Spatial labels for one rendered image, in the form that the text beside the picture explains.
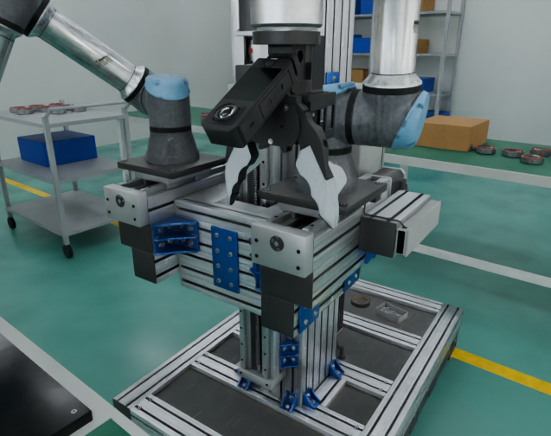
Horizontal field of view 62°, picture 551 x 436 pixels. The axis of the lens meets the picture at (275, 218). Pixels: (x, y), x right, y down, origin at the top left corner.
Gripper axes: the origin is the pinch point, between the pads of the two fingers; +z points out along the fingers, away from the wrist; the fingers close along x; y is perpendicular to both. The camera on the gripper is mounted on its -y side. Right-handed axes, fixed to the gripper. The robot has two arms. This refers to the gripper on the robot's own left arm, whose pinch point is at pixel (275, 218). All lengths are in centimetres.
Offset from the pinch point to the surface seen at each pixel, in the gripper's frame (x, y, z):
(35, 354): 57, -4, 40
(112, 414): 30, -6, 40
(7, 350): 59, -8, 38
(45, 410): 38, -13, 38
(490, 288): 1, 229, 116
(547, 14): 38, 632, -56
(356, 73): 262, 595, 16
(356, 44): 265, 594, -23
